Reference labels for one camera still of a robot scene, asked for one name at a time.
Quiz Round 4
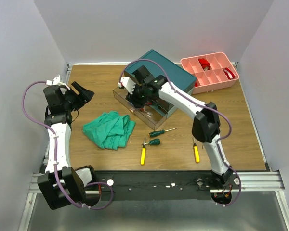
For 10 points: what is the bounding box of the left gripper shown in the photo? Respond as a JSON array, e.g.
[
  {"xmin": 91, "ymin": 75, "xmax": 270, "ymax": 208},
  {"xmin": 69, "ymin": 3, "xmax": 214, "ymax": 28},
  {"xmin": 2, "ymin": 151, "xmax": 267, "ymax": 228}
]
[{"xmin": 62, "ymin": 81, "xmax": 95, "ymax": 111}]

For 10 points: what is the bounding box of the clear drawer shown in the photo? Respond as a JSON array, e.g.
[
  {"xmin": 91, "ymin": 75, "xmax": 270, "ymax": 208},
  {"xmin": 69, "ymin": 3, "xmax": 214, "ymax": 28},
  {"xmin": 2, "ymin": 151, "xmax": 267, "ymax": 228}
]
[{"xmin": 113, "ymin": 87, "xmax": 168, "ymax": 130}]

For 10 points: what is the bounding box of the green long screwdriver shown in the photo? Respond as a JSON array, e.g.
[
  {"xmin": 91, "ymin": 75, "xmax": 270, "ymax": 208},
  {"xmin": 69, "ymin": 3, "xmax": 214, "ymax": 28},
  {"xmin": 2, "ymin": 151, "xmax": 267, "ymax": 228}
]
[{"xmin": 149, "ymin": 128, "xmax": 176, "ymax": 138}]

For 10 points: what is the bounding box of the green stubby screwdriver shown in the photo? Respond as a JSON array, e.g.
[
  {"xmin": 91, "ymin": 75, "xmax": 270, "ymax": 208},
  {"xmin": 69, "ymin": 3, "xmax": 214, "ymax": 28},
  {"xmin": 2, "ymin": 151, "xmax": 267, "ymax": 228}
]
[{"xmin": 143, "ymin": 138, "xmax": 161, "ymax": 146}]

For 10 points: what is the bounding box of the yellow screwdriver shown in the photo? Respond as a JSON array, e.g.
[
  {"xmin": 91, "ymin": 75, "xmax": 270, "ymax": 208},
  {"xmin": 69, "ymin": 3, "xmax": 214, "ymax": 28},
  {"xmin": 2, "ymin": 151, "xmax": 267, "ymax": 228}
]
[
  {"xmin": 140, "ymin": 137, "xmax": 146, "ymax": 165},
  {"xmin": 193, "ymin": 137, "xmax": 200, "ymax": 164}
]

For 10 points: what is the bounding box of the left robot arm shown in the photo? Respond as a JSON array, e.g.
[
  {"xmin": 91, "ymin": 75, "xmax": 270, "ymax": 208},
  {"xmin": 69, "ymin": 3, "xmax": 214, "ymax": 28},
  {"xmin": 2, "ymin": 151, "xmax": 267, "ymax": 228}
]
[{"xmin": 37, "ymin": 81, "xmax": 97, "ymax": 210}]

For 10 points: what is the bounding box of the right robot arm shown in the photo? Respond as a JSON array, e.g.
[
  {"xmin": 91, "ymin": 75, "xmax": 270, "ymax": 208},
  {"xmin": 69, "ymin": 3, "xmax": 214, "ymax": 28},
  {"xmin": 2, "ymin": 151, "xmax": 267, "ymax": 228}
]
[{"xmin": 118, "ymin": 66, "xmax": 230, "ymax": 189}]

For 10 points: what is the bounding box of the teal drawer cabinet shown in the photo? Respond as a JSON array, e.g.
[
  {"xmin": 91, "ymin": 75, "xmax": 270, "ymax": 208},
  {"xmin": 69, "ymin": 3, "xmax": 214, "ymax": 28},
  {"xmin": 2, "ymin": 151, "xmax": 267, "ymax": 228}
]
[{"xmin": 124, "ymin": 49, "xmax": 197, "ymax": 118}]

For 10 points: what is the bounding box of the green cloth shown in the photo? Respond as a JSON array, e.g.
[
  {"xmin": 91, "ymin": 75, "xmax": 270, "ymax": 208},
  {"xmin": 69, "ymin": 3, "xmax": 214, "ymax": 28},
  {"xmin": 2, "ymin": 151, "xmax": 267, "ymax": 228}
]
[{"xmin": 82, "ymin": 111, "xmax": 135, "ymax": 150}]

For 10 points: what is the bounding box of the pink divided organizer tray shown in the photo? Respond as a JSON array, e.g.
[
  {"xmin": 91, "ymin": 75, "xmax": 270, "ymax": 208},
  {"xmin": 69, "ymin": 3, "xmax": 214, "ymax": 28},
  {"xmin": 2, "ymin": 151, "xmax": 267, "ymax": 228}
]
[{"xmin": 180, "ymin": 52, "xmax": 239, "ymax": 94}]

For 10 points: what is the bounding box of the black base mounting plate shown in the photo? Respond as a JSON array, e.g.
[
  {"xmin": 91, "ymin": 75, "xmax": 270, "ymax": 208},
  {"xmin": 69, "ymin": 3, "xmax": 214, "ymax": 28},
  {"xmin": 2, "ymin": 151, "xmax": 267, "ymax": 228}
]
[{"xmin": 69, "ymin": 169, "xmax": 246, "ymax": 202}]

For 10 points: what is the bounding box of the red white item in tray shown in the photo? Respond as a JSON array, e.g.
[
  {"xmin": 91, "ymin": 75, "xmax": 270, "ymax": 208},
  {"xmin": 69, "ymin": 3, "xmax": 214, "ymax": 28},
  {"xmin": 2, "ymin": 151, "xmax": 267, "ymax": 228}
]
[{"xmin": 223, "ymin": 68, "xmax": 235, "ymax": 80}]

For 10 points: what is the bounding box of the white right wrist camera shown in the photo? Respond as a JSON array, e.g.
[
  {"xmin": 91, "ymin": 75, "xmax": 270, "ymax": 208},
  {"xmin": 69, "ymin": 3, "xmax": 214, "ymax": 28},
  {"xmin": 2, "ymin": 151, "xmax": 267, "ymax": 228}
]
[{"xmin": 118, "ymin": 77, "xmax": 136, "ymax": 95}]

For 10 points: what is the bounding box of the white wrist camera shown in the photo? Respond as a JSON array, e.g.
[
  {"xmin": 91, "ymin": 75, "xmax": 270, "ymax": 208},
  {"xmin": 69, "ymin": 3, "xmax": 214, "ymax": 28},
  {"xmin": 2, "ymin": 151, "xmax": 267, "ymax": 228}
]
[
  {"xmin": 46, "ymin": 75, "xmax": 70, "ymax": 90},
  {"xmin": 118, "ymin": 77, "xmax": 136, "ymax": 95}
]

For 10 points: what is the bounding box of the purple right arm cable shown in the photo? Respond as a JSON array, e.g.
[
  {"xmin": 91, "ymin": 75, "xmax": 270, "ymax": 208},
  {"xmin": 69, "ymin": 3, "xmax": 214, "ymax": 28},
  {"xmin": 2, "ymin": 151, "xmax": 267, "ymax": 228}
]
[{"xmin": 119, "ymin": 59, "xmax": 242, "ymax": 208}]

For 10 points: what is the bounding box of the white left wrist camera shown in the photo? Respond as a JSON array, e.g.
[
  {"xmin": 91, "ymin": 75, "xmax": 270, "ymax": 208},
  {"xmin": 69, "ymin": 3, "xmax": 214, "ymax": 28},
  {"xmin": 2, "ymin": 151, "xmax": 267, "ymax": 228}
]
[{"xmin": 46, "ymin": 75, "xmax": 70, "ymax": 90}]

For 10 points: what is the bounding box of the aluminium rail frame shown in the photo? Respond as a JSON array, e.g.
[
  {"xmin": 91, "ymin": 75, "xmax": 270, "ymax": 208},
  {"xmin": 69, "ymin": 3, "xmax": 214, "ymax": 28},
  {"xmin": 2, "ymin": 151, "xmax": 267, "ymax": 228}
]
[{"xmin": 17, "ymin": 63, "xmax": 289, "ymax": 231}]

